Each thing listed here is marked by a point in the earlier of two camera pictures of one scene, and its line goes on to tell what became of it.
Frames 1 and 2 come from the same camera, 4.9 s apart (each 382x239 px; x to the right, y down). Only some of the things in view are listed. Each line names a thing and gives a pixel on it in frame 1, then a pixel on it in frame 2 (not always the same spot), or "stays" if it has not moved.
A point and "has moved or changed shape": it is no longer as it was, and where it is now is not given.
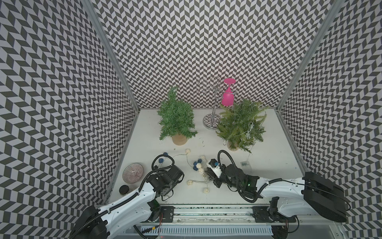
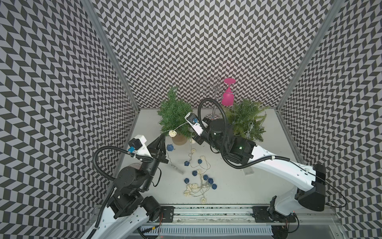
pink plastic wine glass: (228, 97) stays
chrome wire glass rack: (211, 86) stays
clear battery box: (246, 167) stays
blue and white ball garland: (198, 166) has moved or changed shape
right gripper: (214, 178) -> (198, 138)
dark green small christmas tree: (176, 119) stays
